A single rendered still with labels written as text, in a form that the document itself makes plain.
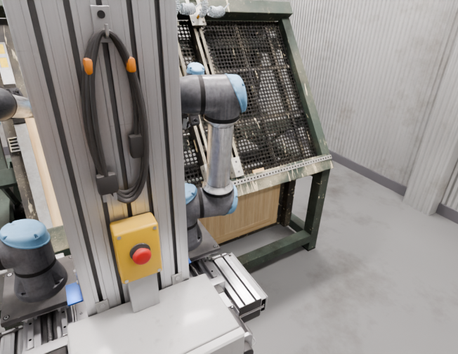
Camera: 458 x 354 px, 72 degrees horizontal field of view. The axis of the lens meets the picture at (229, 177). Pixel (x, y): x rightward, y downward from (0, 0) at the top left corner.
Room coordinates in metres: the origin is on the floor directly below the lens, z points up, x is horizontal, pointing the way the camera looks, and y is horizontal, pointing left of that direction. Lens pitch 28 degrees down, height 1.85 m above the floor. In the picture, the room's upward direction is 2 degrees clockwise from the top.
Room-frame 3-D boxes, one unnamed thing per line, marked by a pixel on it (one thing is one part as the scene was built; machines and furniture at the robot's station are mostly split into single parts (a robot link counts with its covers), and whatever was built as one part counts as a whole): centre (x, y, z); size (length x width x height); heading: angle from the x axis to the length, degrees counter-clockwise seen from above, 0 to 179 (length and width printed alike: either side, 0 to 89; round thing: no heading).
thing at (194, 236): (0.99, 0.18, 1.09); 0.15 x 0.15 x 0.10
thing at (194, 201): (0.99, 0.17, 1.20); 0.13 x 0.12 x 0.14; 106
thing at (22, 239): (0.74, 0.61, 1.20); 0.13 x 0.12 x 0.14; 111
